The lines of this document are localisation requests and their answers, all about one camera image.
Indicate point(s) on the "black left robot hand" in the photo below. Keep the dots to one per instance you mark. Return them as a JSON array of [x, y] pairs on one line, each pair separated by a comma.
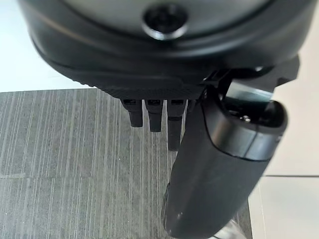
[[139, 62]]

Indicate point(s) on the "grey striped floor mat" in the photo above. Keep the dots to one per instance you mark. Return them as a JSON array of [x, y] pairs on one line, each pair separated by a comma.
[[82, 164]]

